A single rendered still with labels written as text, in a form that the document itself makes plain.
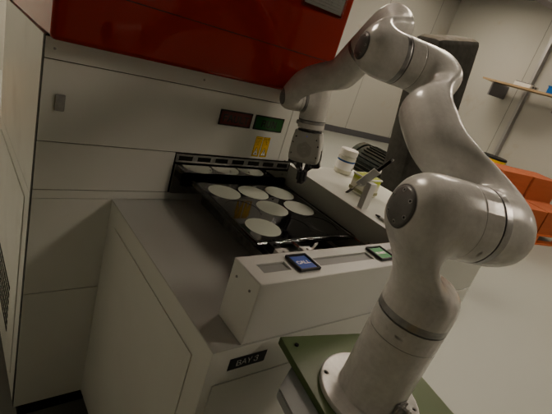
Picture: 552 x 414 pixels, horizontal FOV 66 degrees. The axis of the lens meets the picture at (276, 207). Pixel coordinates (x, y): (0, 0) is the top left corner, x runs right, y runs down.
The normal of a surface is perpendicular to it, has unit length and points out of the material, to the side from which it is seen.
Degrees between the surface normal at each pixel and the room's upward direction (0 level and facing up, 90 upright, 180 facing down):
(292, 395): 0
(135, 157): 90
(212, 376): 90
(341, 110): 90
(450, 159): 98
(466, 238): 91
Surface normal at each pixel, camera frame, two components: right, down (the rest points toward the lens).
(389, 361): -0.39, 0.22
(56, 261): 0.56, 0.46
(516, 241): 0.29, 0.28
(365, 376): -0.71, 0.02
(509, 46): -0.87, -0.08
